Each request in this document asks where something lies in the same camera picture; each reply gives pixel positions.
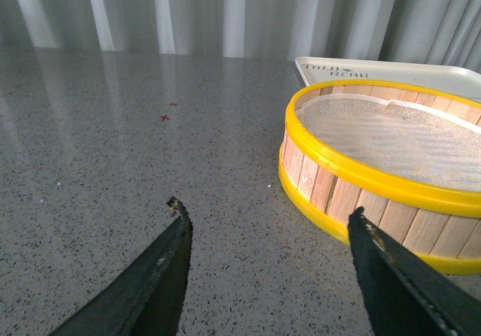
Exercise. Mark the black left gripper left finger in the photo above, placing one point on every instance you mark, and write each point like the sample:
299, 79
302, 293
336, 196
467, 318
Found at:
147, 297

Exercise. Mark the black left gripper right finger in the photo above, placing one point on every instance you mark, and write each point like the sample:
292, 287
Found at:
402, 294

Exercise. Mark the white bear print tray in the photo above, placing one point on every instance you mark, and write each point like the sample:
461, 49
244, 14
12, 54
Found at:
451, 79

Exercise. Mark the yellow rimmed bamboo steamer basket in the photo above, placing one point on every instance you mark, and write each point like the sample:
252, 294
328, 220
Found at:
438, 224

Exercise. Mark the white steamer liner cloth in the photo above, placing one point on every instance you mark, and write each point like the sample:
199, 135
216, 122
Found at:
408, 140

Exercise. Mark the grey pleated curtain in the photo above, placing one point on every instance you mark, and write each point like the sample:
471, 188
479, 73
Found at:
440, 32

